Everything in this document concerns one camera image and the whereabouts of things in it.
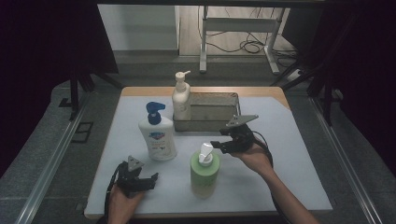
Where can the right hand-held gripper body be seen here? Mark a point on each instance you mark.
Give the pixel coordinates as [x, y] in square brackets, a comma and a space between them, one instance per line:
[241, 137]

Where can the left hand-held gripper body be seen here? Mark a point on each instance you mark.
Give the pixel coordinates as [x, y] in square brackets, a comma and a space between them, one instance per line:
[127, 182]

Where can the grey mesh basket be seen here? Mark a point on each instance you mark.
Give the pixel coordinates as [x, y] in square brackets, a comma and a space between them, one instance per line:
[211, 112]

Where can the green bottle with white pump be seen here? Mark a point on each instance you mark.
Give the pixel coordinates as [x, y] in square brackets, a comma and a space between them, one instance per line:
[204, 174]

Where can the white bottle with blue pump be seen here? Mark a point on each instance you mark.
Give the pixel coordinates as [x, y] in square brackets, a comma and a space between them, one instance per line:
[158, 137]

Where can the cream bottle with orange label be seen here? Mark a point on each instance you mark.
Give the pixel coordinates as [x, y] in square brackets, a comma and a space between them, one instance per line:
[181, 99]

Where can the person's left hand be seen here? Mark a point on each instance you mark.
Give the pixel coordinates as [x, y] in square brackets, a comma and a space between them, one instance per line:
[123, 205]

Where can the person's right hand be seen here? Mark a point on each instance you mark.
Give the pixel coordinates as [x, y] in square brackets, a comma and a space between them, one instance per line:
[257, 160]

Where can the black metal stand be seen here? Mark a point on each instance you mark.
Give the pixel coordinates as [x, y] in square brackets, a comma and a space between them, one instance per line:
[74, 93]
[327, 99]

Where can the white cabinet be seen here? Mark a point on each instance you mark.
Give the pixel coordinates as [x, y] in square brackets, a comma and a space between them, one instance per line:
[138, 28]

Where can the dark curtain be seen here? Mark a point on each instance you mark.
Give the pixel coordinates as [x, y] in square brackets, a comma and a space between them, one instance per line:
[367, 62]
[46, 62]

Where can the black floor bracket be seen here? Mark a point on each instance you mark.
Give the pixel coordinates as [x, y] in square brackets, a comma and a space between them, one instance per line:
[83, 132]

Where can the aluminium rail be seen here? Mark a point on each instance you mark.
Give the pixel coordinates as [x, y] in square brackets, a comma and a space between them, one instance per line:
[49, 165]
[345, 161]

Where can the white desk frame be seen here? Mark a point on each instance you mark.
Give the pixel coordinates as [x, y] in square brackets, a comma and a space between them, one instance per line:
[239, 25]

